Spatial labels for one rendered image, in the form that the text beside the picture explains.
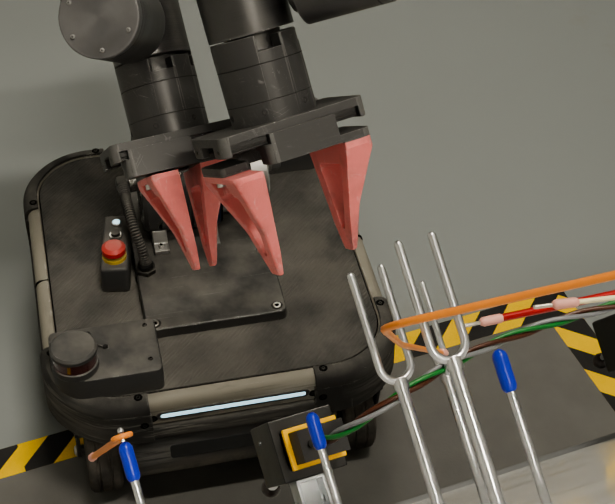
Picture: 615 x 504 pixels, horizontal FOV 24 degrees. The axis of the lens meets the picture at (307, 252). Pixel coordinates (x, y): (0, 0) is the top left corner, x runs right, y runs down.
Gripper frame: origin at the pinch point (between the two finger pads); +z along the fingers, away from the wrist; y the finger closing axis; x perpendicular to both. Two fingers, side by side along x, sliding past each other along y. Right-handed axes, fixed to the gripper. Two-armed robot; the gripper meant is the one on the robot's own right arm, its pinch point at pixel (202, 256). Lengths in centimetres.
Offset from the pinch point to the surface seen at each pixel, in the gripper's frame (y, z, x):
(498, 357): 5.8, 8.1, -37.5
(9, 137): 6, -32, 196
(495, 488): 0.8, 12.3, -46.2
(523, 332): 13.6, 9.0, -22.7
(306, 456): -0.7, 13.0, -19.7
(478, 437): 0.8, 10.1, -45.9
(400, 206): 72, 1, 161
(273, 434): -1.5, 11.7, -16.2
